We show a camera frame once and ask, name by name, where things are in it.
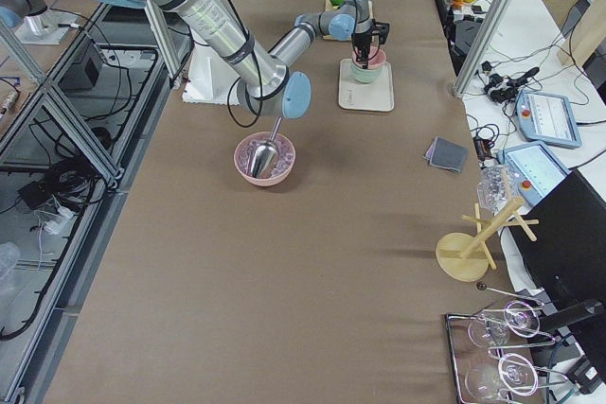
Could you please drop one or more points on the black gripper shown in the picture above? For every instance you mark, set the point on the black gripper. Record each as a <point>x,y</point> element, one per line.
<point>362,41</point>

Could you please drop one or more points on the small pink bowl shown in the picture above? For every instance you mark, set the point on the small pink bowl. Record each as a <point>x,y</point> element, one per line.
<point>376,56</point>

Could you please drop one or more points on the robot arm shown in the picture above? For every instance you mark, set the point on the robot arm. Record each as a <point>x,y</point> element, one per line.
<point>267,85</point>
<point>33,22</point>

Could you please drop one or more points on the upper green bowl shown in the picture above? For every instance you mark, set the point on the upper green bowl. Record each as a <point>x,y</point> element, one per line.
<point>356,68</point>

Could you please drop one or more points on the large pink ice bowl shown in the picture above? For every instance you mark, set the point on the large pink ice bowl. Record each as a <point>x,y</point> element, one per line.
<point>284,163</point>

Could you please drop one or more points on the cream serving tray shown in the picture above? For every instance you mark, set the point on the cream serving tray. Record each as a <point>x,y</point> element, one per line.
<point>376,96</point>

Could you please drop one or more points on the purple folded cloth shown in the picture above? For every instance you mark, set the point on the purple folded cloth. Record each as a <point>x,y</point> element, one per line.
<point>429,152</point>

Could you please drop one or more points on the grey folded cloth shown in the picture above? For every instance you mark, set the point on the grey folded cloth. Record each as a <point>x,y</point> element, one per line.
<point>448,155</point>

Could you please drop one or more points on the metal ice scoop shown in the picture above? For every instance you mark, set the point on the metal ice scoop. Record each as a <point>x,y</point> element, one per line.
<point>264,156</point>

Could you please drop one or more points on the crumpled plastic bag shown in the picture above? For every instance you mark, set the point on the crumpled plastic bag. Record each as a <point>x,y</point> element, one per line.
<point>496,187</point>

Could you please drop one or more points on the upper teach pendant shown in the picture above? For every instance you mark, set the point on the upper teach pendant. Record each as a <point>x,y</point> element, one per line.
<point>548,118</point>

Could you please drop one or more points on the teach pendant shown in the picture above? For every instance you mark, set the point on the teach pendant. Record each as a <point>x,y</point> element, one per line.
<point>537,170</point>
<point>548,118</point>

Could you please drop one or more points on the lower teach pendant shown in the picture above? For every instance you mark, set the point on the lower teach pendant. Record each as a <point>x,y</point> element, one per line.
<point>537,170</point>

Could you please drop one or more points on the wooden mug tree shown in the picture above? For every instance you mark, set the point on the wooden mug tree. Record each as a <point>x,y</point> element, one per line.
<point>467,258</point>

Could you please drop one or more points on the black monitor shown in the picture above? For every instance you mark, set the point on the black monitor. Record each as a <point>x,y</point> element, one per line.
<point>567,258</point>

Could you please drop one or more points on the upper wine glass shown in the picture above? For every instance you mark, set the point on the upper wine glass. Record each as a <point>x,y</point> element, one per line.
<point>494,327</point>

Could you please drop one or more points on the wine glass rack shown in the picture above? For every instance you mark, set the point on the wine glass rack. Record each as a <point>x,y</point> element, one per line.
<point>507,351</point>

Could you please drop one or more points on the lower wine glass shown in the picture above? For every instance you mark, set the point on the lower wine glass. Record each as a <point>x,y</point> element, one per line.
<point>502,381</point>

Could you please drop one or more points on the white camera post base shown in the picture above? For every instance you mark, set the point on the white camera post base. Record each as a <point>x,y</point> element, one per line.
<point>209,77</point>

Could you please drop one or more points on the aluminium frame post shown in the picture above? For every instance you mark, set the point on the aluminium frame post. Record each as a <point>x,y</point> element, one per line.
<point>480,45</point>

